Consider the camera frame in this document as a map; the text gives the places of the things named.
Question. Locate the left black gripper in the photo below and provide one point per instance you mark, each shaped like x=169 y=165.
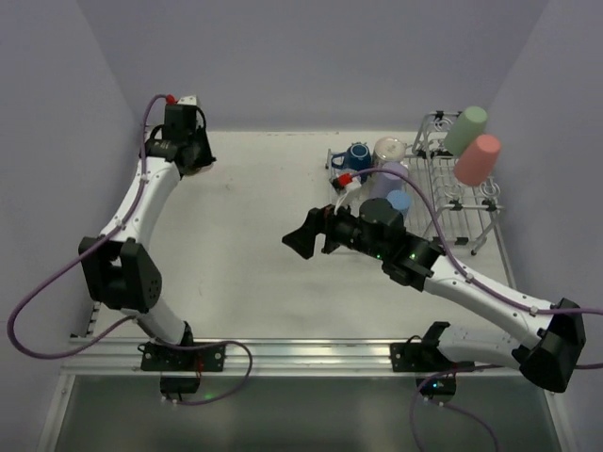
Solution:
x=202 y=153

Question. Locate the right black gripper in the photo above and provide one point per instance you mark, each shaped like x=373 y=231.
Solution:
x=327 y=230

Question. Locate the light blue plastic cup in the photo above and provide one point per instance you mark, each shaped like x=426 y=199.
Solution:
x=401 y=201

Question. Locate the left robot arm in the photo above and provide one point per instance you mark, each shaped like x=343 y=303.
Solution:
x=118 y=268

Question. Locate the lavender plastic cup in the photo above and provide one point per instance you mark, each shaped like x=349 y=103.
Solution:
x=382 y=183

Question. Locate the dark blue ceramic mug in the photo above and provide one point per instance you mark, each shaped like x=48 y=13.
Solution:
x=357 y=157

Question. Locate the white patterned mug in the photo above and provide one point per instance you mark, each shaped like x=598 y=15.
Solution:
x=388 y=149

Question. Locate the pink plastic cup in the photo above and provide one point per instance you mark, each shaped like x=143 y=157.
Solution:
x=478 y=160

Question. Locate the green plastic cup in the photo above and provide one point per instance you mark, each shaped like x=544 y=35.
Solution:
x=470 y=124

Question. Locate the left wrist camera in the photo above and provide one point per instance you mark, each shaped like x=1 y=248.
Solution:
x=189 y=101

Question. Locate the metal wire dish rack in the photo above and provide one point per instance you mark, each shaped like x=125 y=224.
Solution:
x=466 y=214

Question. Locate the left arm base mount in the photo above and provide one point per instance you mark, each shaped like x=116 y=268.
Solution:
x=181 y=370

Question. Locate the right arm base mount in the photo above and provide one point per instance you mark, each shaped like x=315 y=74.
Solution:
x=419 y=354

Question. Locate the aluminium mounting rail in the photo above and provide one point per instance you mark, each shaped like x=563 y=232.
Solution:
x=320 y=358

